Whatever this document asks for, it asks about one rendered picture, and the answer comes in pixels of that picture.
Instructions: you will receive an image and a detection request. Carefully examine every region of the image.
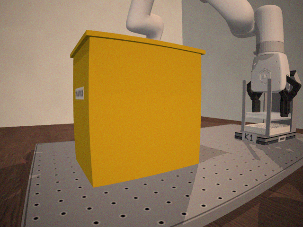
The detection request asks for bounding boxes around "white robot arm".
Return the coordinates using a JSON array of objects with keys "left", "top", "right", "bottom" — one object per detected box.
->
[{"left": 126, "top": 0, "right": 285, "bottom": 55}]

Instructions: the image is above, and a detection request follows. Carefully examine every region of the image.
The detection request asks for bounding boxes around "yellow box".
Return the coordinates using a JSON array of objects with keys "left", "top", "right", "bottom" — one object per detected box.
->
[{"left": 70, "top": 30, "right": 205, "bottom": 187}]

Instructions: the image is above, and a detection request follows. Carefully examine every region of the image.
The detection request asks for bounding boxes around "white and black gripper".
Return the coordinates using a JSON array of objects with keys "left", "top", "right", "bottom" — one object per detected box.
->
[{"left": 247, "top": 52, "right": 302, "bottom": 117}]

